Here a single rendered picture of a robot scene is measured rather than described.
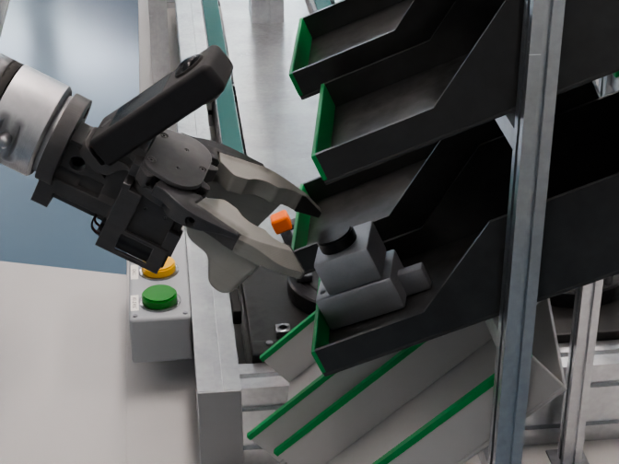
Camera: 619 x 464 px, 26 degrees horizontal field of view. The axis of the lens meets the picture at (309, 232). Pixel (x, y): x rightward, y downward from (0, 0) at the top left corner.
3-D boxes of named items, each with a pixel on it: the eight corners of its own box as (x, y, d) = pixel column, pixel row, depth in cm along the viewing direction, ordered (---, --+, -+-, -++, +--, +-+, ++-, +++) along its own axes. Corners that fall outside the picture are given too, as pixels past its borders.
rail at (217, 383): (201, 470, 142) (197, 386, 137) (176, 128, 219) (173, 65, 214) (252, 467, 142) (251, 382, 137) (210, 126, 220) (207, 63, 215)
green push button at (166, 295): (142, 318, 151) (141, 302, 150) (142, 299, 155) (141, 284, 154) (178, 316, 152) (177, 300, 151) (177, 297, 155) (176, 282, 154)
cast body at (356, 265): (330, 331, 105) (292, 260, 102) (336, 301, 108) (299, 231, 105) (430, 300, 102) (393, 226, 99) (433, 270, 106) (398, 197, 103)
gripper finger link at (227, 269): (277, 319, 101) (184, 247, 103) (311, 261, 98) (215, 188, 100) (257, 334, 98) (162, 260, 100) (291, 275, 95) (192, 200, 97)
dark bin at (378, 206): (301, 276, 113) (263, 204, 110) (310, 204, 125) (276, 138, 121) (622, 156, 106) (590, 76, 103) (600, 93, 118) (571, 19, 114)
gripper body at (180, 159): (186, 230, 108) (49, 164, 107) (228, 146, 104) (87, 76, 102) (164, 280, 102) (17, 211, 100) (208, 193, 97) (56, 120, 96)
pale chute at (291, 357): (282, 466, 122) (246, 436, 121) (292, 383, 134) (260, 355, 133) (517, 285, 112) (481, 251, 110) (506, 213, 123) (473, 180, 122)
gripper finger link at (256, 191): (288, 234, 111) (185, 208, 107) (319, 179, 108) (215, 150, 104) (295, 259, 109) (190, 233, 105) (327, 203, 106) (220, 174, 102)
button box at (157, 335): (132, 365, 152) (128, 318, 149) (132, 272, 170) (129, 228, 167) (193, 360, 153) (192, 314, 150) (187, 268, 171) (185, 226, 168)
